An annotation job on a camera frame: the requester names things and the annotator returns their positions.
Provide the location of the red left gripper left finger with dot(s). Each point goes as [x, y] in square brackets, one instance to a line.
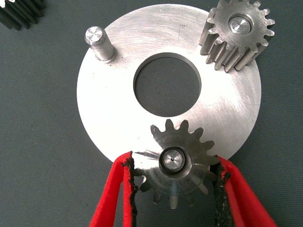
[113, 196]

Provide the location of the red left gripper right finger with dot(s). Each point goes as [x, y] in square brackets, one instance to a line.
[241, 205]

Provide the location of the small steel planetary gear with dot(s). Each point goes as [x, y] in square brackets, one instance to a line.
[196, 165]
[251, 40]
[16, 16]

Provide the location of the round metal carrier plate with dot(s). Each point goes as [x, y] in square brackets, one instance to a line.
[113, 106]

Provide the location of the dark grey table cloth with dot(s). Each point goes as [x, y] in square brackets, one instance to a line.
[35, 118]

